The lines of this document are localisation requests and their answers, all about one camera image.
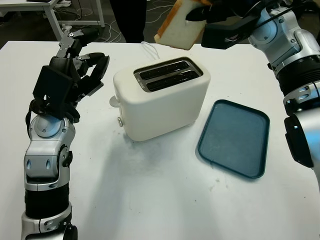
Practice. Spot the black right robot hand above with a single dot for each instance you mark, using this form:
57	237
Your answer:
225	10

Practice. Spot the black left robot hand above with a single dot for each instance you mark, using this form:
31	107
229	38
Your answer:
80	80

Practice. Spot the slice of toast bread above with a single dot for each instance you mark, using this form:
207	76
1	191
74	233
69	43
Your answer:
177	32

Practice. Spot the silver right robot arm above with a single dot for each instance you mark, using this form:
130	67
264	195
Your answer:
295	50

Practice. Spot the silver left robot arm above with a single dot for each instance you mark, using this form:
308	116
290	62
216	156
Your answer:
47	155

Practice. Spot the white two-slot toaster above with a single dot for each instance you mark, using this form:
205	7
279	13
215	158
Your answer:
160	110

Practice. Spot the white office desk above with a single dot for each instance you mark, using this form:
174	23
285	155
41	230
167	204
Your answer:
50	7

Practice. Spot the blue plastic tray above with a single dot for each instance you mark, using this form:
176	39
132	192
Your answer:
232	140

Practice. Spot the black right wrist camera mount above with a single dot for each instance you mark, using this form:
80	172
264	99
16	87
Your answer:
222	35

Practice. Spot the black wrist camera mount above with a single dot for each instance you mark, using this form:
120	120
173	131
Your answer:
52	85
222	35

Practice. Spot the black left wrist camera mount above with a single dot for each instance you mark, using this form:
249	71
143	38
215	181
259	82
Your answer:
52	85

